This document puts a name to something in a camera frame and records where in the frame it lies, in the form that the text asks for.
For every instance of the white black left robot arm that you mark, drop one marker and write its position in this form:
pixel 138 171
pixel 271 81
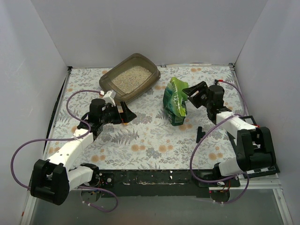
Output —
pixel 53 178

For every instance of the black white checkerboard plate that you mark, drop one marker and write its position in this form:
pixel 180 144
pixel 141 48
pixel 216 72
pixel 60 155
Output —
pixel 255 152

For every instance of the floral patterned table mat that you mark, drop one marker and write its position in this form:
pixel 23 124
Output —
pixel 151 142

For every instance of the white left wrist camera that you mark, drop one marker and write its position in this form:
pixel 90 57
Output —
pixel 108 97

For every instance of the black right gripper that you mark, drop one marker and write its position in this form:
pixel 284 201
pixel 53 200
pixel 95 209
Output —
pixel 199 96

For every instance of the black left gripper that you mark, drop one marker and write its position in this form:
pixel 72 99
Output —
pixel 120 113

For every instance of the brown plastic litter box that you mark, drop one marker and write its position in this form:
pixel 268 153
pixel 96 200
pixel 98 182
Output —
pixel 131 78

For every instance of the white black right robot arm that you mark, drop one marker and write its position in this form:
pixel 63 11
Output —
pixel 231 122

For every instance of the small black plastic clip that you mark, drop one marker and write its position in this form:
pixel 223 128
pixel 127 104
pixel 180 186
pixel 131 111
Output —
pixel 200 134

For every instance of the green litter bag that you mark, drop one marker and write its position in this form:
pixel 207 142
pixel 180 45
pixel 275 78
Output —
pixel 174 101

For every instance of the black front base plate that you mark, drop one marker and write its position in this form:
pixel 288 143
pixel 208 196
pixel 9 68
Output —
pixel 130 183

